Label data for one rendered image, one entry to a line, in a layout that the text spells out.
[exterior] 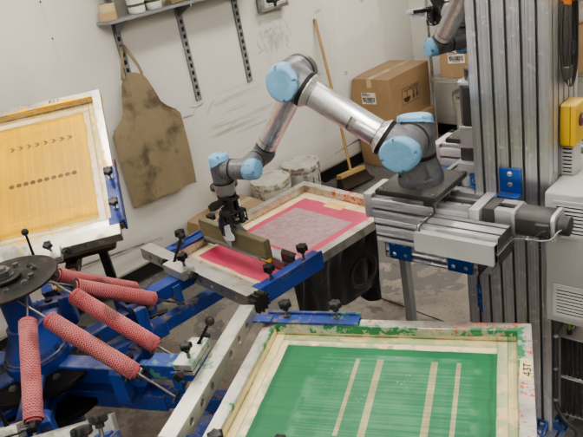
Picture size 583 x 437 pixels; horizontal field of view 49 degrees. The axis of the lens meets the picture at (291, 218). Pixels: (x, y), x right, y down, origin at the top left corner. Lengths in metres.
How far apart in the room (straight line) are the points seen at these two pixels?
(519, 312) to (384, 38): 4.02
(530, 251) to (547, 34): 0.71
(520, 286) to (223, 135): 3.00
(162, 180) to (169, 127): 0.37
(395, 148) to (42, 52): 2.70
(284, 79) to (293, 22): 3.27
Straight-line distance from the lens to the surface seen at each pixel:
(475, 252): 1.98
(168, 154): 4.52
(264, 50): 5.06
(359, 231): 2.50
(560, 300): 2.28
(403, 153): 1.94
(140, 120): 4.43
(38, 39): 4.17
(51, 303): 2.46
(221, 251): 2.63
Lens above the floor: 2.11
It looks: 24 degrees down
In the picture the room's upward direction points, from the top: 11 degrees counter-clockwise
